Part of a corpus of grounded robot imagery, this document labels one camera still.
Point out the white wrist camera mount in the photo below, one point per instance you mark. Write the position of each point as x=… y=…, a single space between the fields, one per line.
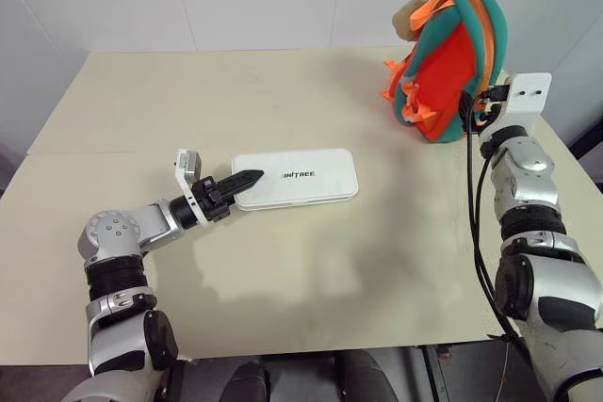
x=187 y=167
x=527 y=93

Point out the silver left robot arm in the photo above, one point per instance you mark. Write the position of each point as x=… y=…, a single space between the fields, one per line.
x=120 y=232

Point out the dark rounded shape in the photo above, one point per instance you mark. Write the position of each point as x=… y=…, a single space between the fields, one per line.
x=367 y=376
x=242 y=381

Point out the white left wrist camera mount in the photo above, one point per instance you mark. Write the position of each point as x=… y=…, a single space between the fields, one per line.
x=187 y=167

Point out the black furniture panel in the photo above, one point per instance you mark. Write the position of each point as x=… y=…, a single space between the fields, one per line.
x=590 y=143

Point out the white Unitree box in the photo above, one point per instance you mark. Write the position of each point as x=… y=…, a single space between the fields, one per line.
x=301 y=178

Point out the orange and teal backpack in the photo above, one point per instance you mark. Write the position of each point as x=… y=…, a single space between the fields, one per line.
x=440 y=77

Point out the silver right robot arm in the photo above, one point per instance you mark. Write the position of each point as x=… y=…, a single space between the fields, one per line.
x=537 y=242

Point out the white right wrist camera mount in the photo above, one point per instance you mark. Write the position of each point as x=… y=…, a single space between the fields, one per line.
x=527 y=93

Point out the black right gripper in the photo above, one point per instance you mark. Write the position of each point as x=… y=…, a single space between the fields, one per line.
x=494 y=97

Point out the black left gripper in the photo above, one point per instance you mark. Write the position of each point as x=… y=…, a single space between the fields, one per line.
x=210 y=198

